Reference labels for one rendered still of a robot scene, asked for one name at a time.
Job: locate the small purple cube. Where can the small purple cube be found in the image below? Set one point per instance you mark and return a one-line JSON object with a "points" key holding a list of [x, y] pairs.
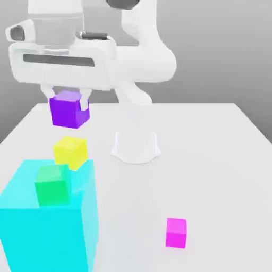
{"points": [[63, 112]]}

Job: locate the large cyan box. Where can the large cyan box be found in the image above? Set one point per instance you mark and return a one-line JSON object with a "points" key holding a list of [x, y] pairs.
{"points": [[42, 238]]}

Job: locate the small yellow cube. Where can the small yellow cube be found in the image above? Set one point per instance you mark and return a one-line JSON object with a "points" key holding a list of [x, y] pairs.
{"points": [[70, 149]]}

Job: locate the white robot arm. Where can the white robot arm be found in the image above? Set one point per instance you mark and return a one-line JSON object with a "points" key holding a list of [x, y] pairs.
{"points": [[146, 63]]}

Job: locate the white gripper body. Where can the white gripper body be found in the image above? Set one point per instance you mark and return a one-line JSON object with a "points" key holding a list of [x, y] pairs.
{"points": [[63, 74]]}

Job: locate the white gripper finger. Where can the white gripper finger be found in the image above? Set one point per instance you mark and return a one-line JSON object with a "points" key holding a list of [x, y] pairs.
{"points": [[47, 91], [84, 102]]}

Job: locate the small green cube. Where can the small green cube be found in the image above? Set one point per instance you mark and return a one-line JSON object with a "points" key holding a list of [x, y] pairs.
{"points": [[52, 189]]}

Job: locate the small magenta cube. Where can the small magenta cube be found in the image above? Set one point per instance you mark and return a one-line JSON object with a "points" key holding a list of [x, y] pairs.
{"points": [[176, 233]]}

